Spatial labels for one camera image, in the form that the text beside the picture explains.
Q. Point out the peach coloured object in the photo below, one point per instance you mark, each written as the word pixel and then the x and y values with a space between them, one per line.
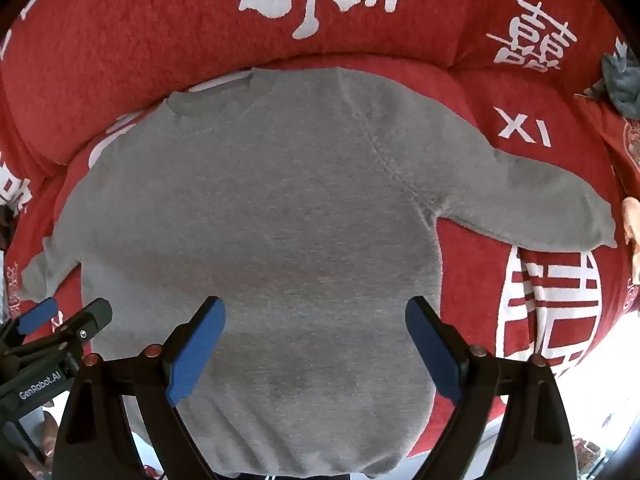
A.
pixel 632 230

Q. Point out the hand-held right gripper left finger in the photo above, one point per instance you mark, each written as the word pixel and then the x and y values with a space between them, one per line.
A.
pixel 194 357

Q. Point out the dark grey cloth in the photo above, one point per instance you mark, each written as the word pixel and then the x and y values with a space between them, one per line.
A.
pixel 622 82

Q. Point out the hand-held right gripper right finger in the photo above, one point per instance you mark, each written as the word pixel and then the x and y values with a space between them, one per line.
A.
pixel 434 357

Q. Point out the grey sweater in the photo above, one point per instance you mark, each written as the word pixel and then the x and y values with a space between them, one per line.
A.
pixel 280 210

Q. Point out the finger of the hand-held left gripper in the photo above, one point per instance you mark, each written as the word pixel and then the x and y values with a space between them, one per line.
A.
pixel 89 321
pixel 36 314

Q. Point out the red printed sofa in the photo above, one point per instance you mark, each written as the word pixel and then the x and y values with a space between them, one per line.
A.
pixel 125 35

